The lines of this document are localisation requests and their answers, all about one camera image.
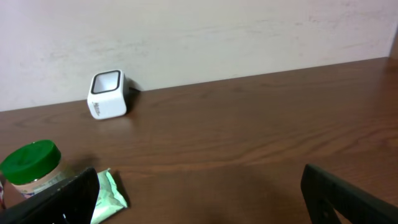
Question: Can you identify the white barcode scanner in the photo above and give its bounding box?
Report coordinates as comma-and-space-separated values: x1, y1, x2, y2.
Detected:
86, 70, 129, 120

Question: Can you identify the green lid jar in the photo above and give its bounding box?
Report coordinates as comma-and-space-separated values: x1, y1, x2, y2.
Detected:
1, 139, 73, 198

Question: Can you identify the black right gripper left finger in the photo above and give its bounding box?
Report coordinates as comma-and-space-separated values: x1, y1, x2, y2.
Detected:
1, 167, 100, 224

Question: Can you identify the mint green tissue pack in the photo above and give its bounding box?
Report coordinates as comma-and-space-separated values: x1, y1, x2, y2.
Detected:
91, 168, 127, 224

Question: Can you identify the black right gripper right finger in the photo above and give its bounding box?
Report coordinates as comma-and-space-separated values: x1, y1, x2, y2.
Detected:
300, 164, 397, 224

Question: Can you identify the orange chocolate bar wrapper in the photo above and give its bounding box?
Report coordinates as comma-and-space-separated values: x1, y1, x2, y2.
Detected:
0, 182, 6, 211

